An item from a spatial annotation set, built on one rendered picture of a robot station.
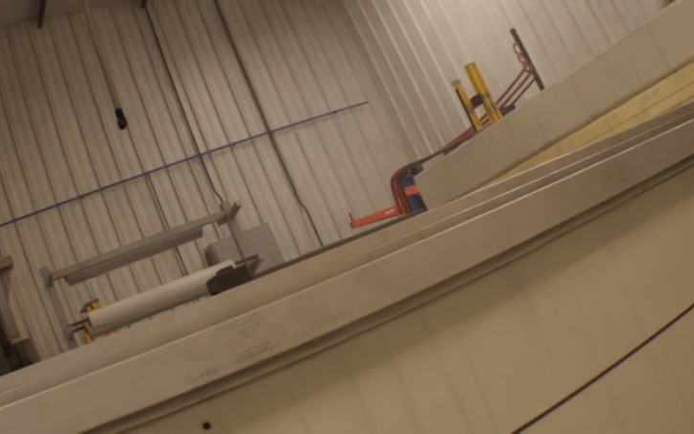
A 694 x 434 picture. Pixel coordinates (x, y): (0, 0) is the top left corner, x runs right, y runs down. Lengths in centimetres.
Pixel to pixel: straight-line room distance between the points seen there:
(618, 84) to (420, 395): 176
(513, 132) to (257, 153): 771
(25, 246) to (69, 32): 294
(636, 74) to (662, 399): 146
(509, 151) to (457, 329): 207
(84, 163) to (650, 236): 906
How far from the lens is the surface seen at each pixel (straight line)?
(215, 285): 109
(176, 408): 93
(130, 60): 1066
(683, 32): 244
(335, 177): 1089
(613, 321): 127
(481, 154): 325
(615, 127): 271
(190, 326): 95
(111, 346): 103
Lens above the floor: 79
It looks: 6 degrees up
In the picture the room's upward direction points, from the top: 24 degrees counter-clockwise
